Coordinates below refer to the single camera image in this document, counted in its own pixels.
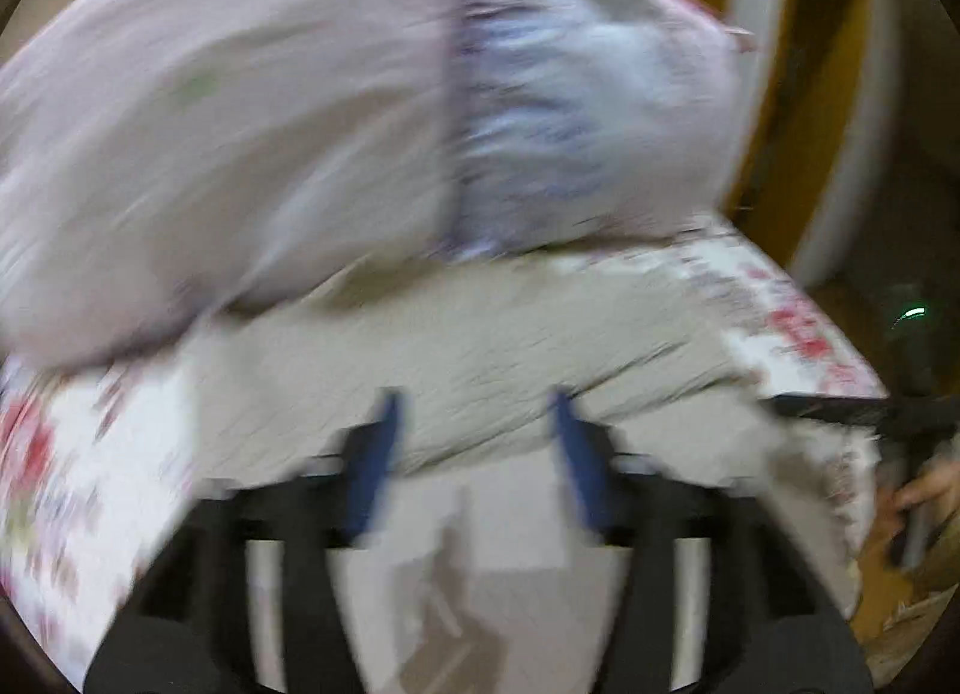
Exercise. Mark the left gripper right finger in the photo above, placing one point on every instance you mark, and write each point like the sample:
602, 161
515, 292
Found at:
771, 625

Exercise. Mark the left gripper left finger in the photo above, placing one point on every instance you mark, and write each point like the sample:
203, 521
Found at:
187, 625

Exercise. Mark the beige knitted sweater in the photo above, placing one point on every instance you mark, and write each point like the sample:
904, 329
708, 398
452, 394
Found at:
478, 577

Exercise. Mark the fuzzy beige sleeve forearm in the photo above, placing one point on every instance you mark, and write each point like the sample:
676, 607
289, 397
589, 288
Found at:
889, 652

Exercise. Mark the person's right hand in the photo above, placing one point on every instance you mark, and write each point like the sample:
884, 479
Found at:
936, 489

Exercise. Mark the floral bed sheet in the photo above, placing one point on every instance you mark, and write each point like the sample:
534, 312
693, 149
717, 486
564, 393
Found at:
98, 466

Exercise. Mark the blue patterned white pillow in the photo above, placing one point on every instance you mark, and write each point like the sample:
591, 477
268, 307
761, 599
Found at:
582, 119

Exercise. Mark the pink pillow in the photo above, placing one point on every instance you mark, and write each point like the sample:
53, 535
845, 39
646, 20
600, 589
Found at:
163, 159

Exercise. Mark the wooden wardrobe frame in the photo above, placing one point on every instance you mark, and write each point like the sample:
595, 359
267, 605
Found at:
812, 127

